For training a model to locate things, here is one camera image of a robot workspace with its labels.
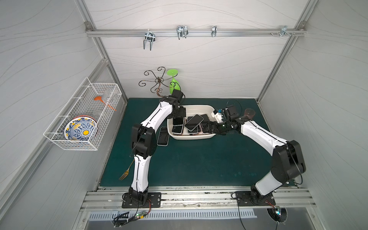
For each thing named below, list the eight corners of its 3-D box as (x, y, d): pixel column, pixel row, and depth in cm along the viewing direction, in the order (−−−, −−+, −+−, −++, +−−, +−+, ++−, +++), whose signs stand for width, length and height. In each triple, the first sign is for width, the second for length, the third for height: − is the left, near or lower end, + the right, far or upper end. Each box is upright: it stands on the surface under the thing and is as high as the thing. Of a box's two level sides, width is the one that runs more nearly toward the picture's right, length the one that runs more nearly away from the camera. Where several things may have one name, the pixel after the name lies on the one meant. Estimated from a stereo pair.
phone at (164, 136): (159, 145, 96) (157, 140, 90) (161, 128, 105) (160, 122, 99) (169, 145, 96) (167, 140, 90) (170, 128, 105) (169, 122, 99)
